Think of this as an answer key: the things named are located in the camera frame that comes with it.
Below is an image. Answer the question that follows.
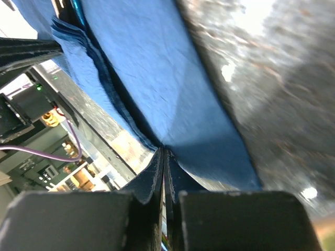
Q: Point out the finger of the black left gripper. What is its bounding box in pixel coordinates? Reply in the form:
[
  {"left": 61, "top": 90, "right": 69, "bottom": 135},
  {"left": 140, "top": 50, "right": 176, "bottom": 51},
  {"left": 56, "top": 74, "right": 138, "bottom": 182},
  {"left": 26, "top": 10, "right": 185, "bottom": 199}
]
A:
[
  {"left": 1, "top": 52, "right": 63, "bottom": 77},
  {"left": 1, "top": 37, "right": 62, "bottom": 57}
]

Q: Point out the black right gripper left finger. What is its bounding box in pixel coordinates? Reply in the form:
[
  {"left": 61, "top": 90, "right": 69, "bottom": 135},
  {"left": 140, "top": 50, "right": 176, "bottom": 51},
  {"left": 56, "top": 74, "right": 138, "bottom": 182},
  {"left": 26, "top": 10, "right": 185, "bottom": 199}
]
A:
[{"left": 1, "top": 149, "right": 163, "bottom": 250}]

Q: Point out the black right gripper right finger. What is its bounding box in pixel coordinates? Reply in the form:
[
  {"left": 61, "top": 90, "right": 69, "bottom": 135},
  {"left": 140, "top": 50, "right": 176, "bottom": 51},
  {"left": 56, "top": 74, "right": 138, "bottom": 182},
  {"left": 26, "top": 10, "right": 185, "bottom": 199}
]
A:
[{"left": 164, "top": 151, "right": 321, "bottom": 250}]

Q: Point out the blue metallic fork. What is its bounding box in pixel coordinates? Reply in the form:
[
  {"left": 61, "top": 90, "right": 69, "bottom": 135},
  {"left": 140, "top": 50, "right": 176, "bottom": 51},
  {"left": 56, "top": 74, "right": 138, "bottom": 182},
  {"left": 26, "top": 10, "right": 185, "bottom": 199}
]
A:
[{"left": 71, "top": 0, "right": 86, "bottom": 29}]

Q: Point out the blue paper napkin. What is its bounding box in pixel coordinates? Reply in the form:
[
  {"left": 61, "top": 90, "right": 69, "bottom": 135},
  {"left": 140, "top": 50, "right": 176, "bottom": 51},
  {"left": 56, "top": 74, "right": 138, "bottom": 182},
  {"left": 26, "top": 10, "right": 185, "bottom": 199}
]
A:
[{"left": 15, "top": 1, "right": 262, "bottom": 191}]

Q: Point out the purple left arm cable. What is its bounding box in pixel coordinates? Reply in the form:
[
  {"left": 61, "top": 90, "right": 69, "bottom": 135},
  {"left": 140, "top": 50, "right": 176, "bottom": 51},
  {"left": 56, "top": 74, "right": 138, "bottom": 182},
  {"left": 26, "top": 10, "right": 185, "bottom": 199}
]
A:
[{"left": 0, "top": 117, "right": 83, "bottom": 163}]

